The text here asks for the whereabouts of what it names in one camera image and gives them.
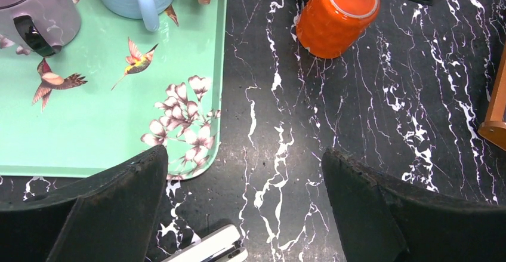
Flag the orange wooden dish rack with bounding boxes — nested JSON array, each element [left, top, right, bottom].
[[478, 47, 505, 151]]

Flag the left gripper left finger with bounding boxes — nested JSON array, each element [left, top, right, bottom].
[[1, 146, 168, 261]]

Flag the orange upside-down mug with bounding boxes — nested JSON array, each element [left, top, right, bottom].
[[295, 0, 381, 59]]

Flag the white black small device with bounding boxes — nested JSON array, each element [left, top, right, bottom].
[[163, 224, 249, 262]]

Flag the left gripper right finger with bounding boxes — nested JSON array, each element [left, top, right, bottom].
[[322, 149, 505, 261]]

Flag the pinkish mug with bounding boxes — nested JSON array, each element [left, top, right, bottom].
[[1, 0, 82, 57]]

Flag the green floral serving tray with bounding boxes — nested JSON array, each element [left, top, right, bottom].
[[1, 0, 227, 180]]

